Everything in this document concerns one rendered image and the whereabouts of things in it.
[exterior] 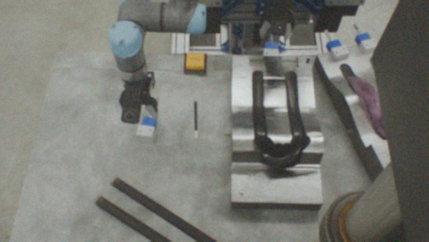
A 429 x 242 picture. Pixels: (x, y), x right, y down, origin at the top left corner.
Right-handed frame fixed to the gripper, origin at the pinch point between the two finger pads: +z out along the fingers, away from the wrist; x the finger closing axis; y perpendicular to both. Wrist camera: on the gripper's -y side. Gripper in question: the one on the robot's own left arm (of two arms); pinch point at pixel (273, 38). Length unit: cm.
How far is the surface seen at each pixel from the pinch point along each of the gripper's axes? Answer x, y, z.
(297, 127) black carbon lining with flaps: -8.6, -31.8, 1.5
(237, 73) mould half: 10.7, -12.3, 4.0
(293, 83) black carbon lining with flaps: -7.3, -13.7, 4.7
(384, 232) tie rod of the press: -6, -84, -69
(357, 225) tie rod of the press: -5, -82, -65
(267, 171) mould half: -1.0, -44.5, 7.2
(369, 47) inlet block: -32.3, 3.7, 4.3
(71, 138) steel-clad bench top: 61, -37, 14
